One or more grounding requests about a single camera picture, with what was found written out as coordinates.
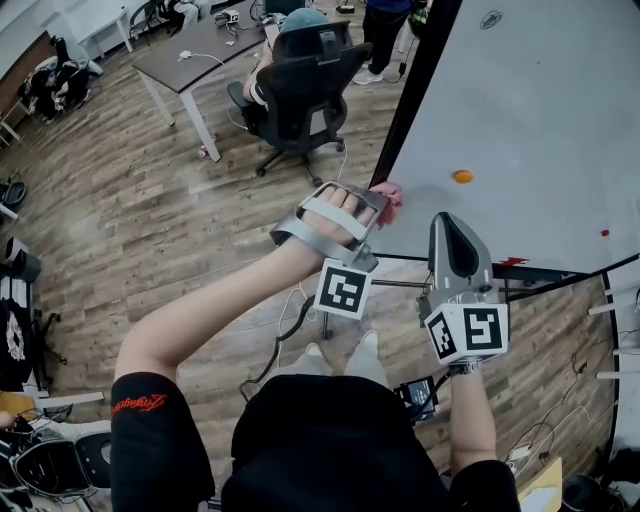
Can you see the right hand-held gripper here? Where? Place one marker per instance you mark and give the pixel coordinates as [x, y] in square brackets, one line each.
[475, 332]

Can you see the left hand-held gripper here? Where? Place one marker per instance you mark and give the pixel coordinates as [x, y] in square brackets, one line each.
[342, 290]

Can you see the pink cloth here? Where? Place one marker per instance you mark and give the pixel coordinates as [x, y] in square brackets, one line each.
[392, 202]

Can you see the white whiteboard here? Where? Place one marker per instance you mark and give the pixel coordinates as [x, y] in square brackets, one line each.
[525, 100]

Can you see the person's left forearm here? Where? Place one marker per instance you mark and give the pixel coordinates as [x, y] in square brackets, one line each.
[210, 310]

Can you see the person's right forearm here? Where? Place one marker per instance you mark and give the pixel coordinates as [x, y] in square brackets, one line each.
[472, 425]

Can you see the person's left hand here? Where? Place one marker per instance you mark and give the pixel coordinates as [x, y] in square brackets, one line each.
[350, 201]

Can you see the red lightning-shaped magnet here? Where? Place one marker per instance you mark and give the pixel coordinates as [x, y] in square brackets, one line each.
[515, 261]

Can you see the person's right white shoe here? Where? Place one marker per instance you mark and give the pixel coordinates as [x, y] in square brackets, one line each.
[369, 340]

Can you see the person's white shoe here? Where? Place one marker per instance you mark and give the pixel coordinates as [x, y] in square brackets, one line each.
[314, 349]
[369, 340]

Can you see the person's left white shoe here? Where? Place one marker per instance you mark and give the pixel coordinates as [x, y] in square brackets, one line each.
[314, 349]

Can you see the black metal rolling stand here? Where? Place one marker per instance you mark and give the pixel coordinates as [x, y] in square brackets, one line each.
[530, 275]

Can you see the person's light grey trousers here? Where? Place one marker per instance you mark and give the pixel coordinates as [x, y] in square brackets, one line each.
[367, 367]

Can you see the orange round magnet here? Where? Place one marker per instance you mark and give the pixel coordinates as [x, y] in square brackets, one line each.
[463, 176]

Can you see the silver wristwatch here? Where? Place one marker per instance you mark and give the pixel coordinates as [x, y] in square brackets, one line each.
[465, 368]

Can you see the small black screen device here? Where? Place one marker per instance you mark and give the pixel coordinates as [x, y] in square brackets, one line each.
[419, 391]

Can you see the person's black shirt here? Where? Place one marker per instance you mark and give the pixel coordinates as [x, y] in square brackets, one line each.
[325, 450]

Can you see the white power adapter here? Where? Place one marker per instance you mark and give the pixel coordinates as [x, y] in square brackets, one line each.
[519, 453]

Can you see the small red white can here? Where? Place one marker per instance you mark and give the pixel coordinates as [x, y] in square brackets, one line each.
[203, 152]

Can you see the black office chair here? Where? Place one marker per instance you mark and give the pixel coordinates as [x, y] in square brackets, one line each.
[300, 85]

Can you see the black grey equipment backpack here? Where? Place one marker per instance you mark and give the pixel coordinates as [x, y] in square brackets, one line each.
[582, 492]
[50, 467]

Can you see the dark table with white legs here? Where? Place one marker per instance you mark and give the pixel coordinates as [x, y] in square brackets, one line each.
[165, 70]

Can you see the black printed garment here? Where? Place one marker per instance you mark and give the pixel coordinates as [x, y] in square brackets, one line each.
[15, 345]

